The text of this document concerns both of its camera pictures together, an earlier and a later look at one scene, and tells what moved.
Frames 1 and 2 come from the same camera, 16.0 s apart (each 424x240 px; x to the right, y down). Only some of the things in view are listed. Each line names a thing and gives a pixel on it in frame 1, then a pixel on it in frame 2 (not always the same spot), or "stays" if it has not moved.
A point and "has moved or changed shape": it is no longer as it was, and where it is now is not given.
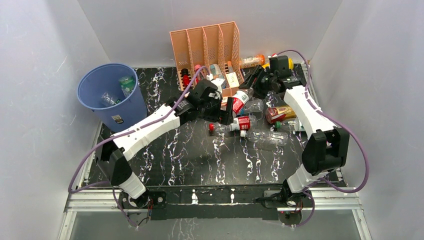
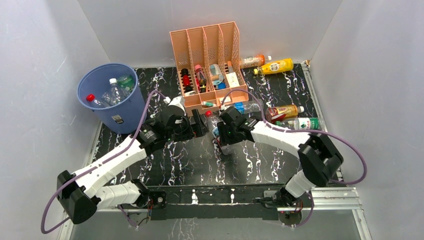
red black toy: [185, 77] stays
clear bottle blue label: [253, 108] stays
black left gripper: [225, 117] to [194, 130]
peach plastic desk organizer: [209, 52] stays
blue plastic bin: [111, 90] stays
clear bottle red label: [239, 99] to [91, 97]
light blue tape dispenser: [215, 70] stays
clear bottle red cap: [246, 123] has moved or changed shape
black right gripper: [258, 72] to [224, 139]
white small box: [232, 79] stays
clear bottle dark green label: [108, 100] stays
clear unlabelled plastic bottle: [268, 138] to [114, 94]
